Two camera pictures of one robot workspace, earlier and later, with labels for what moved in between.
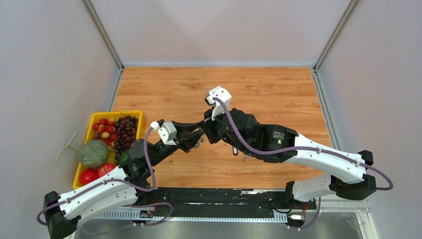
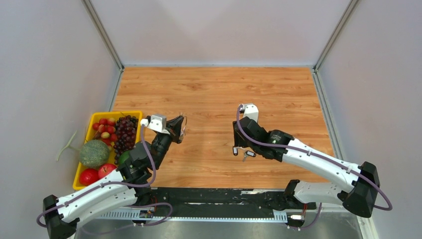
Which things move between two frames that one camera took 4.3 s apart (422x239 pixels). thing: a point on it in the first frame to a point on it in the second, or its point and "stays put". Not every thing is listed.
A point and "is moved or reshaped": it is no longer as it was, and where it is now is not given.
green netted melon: (93, 153) stays put
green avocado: (123, 157) stays put
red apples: (87, 175) stays put
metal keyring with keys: (200, 140) is moved or reshaped
